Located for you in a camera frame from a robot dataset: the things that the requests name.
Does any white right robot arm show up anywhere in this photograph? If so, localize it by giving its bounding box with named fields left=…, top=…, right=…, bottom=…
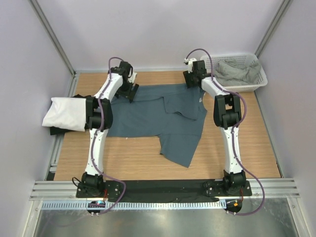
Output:
left=183, top=58, right=246, bottom=196

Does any aluminium left corner post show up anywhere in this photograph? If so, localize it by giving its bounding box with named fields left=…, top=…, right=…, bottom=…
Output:
left=30, top=0, right=77, bottom=76

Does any blue t shirt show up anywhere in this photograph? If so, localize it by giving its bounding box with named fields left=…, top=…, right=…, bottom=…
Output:
left=108, top=84, right=207, bottom=167

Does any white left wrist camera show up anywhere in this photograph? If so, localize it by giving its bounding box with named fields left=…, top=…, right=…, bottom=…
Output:
left=127, top=72, right=137, bottom=84

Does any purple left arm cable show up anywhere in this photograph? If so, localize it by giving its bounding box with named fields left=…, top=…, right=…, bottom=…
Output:
left=71, top=57, right=127, bottom=216

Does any grey t shirt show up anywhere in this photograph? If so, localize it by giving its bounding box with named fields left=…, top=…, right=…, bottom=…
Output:
left=214, top=59, right=262, bottom=86

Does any aluminium right corner post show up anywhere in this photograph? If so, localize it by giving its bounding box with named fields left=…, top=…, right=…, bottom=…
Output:
left=254, top=0, right=293, bottom=58

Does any slotted grey cable duct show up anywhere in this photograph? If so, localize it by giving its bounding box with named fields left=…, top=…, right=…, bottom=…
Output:
left=41, top=200, right=226, bottom=211

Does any folded white t shirt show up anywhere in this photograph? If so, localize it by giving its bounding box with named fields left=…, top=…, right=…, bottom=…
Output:
left=42, top=97, right=86, bottom=131

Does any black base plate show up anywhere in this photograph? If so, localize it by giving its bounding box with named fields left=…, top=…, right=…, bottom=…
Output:
left=76, top=179, right=252, bottom=203

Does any aluminium front rail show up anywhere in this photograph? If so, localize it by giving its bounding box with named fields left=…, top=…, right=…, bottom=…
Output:
left=29, top=178, right=300, bottom=200

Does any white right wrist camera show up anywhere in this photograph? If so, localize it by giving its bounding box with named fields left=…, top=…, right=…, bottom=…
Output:
left=184, top=58, right=197, bottom=73

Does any aluminium corner post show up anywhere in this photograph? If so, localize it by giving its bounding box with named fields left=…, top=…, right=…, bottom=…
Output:
left=254, top=0, right=293, bottom=58
left=30, top=0, right=77, bottom=76

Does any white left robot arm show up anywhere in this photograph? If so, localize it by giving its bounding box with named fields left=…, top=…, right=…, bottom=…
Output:
left=76, top=58, right=139, bottom=198

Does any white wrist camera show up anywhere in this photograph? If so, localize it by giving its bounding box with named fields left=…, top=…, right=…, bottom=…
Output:
left=127, top=72, right=137, bottom=84
left=184, top=58, right=197, bottom=73

